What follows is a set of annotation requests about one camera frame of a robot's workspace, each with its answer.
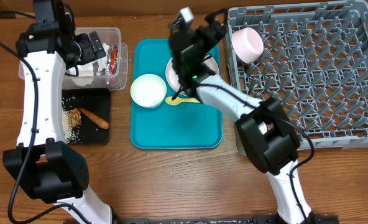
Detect red ketchup packet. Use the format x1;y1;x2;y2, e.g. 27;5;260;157
106;45;119;85

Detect white napkin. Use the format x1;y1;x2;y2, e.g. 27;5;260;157
73;56;108;86

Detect large white plate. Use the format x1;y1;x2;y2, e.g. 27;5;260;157
165;54;219;91

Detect small pink bowl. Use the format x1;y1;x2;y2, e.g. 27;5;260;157
231;27;264;63

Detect yellow plastic spoon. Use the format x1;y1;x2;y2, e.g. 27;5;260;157
165;96;200;106

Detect white green bowl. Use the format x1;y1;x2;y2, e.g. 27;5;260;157
130;74;167;109

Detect brown food chunk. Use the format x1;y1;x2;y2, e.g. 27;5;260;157
68;108;81;128

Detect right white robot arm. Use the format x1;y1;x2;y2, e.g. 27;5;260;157
168;7;315;223

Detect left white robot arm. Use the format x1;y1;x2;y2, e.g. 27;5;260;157
2;1;119;223

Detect grey dishwasher rack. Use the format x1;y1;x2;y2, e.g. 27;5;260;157
225;1;368;149

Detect clear plastic bin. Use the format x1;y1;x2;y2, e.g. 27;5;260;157
18;27;128;90

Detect black tray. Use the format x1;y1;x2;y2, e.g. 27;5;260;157
62;88;111;144

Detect orange carrot piece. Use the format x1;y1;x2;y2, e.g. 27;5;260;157
80;108;109;129

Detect teal serving tray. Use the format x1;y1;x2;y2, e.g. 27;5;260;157
130;39;223;150

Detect spilled rice grains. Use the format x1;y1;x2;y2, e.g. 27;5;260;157
62;99;78;143

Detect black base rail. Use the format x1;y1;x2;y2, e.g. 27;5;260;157
121;215;279;224

